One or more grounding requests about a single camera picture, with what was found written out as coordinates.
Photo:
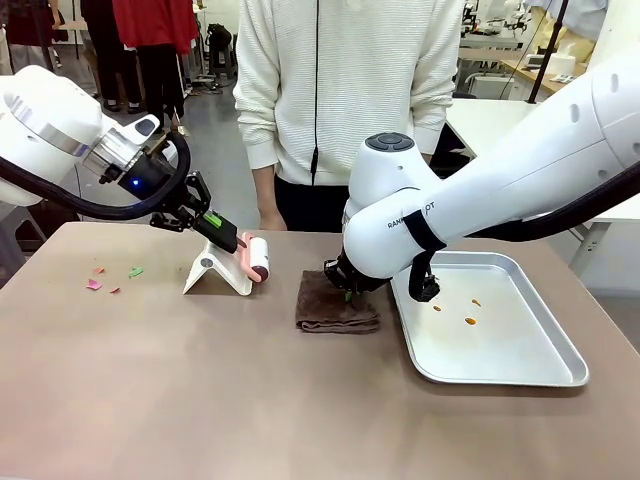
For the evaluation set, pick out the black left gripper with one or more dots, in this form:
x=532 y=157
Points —
x=147 y=180

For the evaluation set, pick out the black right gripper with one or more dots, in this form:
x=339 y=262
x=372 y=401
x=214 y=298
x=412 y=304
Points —
x=370 y=286

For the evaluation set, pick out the brown towel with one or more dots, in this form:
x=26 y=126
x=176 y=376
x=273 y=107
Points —
x=330 y=315

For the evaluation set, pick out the pink lint roller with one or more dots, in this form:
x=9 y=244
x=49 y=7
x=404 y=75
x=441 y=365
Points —
x=260 y=255

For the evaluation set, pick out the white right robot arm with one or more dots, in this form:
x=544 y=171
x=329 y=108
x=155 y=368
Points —
x=500 y=175

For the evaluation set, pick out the person's right forearm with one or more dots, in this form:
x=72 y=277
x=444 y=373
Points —
x=265 y=187

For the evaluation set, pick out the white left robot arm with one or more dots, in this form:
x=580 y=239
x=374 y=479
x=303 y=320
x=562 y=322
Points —
x=45 y=115

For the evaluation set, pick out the person's right hand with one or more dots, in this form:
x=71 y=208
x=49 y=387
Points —
x=272 y=217

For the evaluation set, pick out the white folded stand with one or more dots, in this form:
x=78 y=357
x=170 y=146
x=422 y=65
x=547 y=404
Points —
x=220 y=272

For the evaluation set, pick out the green paper scrap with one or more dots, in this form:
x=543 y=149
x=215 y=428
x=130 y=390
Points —
x=136 y=271

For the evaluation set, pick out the magenta paper scrap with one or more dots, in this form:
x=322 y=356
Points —
x=93 y=285

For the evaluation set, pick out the grey stool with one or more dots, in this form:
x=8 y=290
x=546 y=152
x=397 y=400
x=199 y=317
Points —
x=20 y=225

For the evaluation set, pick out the silver metal tray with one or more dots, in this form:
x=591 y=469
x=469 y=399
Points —
x=500 y=345

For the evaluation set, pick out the bystander in black clothes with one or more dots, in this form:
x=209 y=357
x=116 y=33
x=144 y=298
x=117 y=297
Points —
x=107 y=55

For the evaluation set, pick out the black backpack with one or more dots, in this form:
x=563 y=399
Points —
x=220 y=35

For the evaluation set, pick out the bystander in red shirt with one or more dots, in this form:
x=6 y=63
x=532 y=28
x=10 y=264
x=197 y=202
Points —
x=155 y=30

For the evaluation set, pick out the person in white sweater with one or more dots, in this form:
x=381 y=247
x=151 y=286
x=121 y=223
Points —
x=360 y=75

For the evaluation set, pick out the white side table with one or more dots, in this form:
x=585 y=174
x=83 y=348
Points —
x=490 y=125

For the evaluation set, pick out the wooden workbench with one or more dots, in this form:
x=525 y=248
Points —
x=520 y=70

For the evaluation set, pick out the black pole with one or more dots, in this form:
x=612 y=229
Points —
x=551 y=50

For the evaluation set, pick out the pale yellow garment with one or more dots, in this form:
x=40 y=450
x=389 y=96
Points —
x=577 y=37

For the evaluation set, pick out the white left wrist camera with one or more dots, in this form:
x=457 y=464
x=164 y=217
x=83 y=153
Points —
x=135 y=130

